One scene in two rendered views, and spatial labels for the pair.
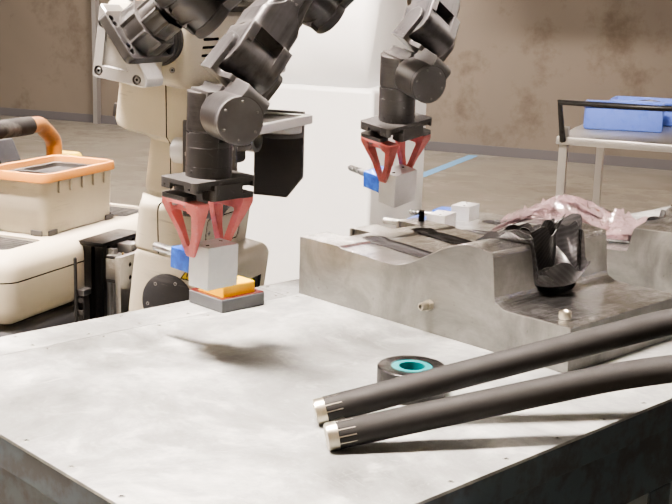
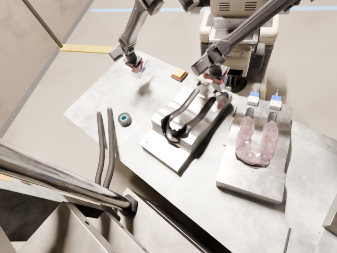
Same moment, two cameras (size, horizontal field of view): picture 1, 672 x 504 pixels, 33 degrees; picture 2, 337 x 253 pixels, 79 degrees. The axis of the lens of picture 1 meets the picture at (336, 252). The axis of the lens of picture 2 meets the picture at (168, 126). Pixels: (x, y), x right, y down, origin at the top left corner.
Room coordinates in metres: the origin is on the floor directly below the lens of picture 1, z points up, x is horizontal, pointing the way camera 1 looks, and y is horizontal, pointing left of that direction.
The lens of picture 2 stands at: (1.63, -0.77, 1.82)
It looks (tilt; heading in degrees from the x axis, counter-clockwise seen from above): 60 degrees down; 101
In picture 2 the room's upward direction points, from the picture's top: 22 degrees counter-clockwise
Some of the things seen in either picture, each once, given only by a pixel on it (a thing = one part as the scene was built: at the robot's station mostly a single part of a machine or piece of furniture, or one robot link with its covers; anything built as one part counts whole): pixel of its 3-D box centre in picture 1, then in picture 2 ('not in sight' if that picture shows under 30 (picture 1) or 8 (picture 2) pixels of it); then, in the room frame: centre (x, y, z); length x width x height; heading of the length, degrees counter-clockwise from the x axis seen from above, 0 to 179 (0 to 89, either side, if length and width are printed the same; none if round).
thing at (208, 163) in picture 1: (208, 160); (131, 55); (1.40, 0.16, 1.05); 0.10 x 0.07 x 0.07; 139
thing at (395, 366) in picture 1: (411, 380); (125, 119); (1.26, -0.09, 0.82); 0.08 x 0.08 x 0.04
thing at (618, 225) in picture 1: (573, 213); (257, 137); (1.93, -0.40, 0.90); 0.26 x 0.18 x 0.08; 61
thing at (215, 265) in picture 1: (188, 256); (141, 67); (1.42, 0.19, 0.92); 0.13 x 0.05 x 0.05; 48
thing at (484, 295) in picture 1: (480, 269); (185, 119); (1.62, -0.21, 0.87); 0.50 x 0.26 x 0.14; 44
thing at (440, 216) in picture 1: (416, 224); (254, 95); (2.01, -0.14, 0.85); 0.13 x 0.05 x 0.05; 61
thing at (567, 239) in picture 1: (478, 233); (188, 113); (1.64, -0.21, 0.92); 0.35 x 0.16 x 0.09; 44
